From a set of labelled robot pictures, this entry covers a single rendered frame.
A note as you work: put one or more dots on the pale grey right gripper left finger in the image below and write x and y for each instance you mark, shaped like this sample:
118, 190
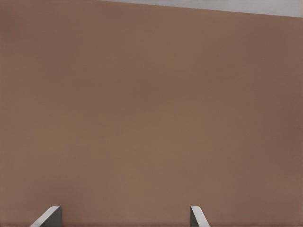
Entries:
52, 218

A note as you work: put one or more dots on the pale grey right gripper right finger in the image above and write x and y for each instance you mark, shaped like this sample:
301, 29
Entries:
197, 218

